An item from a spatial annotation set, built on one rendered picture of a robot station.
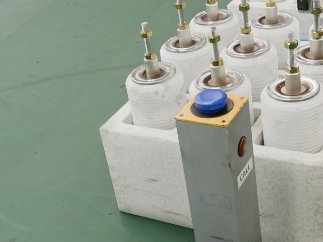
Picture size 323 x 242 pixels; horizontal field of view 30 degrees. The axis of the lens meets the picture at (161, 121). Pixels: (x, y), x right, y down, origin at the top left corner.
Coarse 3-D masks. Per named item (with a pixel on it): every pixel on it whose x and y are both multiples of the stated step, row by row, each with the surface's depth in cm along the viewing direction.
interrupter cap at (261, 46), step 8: (256, 40) 103; (264, 40) 102; (232, 48) 102; (240, 48) 102; (256, 48) 101; (264, 48) 100; (232, 56) 99; (240, 56) 98; (248, 56) 98; (256, 56) 98
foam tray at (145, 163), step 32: (128, 128) 99; (256, 128) 93; (128, 160) 101; (160, 160) 97; (256, 160) 88; (288, 160) 85; (320, 160) 84; (128, 192) 105; (160, 192) 101; (288, 192) 88; (320, 192) 85; (192, 224) 102; (288, 224) 91; (320, 224) 88
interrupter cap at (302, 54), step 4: (308, 44) 98; (300, 48) 98; (304, 48) 97; (308, 48) 97; (296, 52) 97; (300, 52) 96; (304, 52) 96; (308, 52) 97; (296, 56) 95; (300, 56) 95; (304, 56) 95; (308, 56) 96; (296, 60) 95; (300, 60) 94; (304, 60) 94; (308, 60) 94; (312, 60) 93; (316, 60) 93; (320, 60) 93; (308, 64) 93; (312, 64) 93; (316, 64) 92; (320, 64) 92
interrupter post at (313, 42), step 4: (312, 40) 94; (316, 40) 93; (320, 40) 93; (312, 44) 94; (316, 44) 94; (320, 44) 94; (312, 48) 94; (316, 48) 94; (320, 48) 94; (312, 52) 95; (316, 52) 94; (320, 52) 94; (312, 56) 95; (316, 56) 95; (320, 56) 95
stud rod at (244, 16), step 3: (240, 0) 97; (243, 0) 97; (246, 0) 97; (243, 3) 97; (246, 3) 97; (243, 12) 98; (246, 12) 98; (243, 15) 98; (246, 15) 98; (243, 18) 98; (246, 18) 98; (243, 21) 99; (246, 21) 98; (243, 24) 99; (246, 24) 99; (246, 33) 100
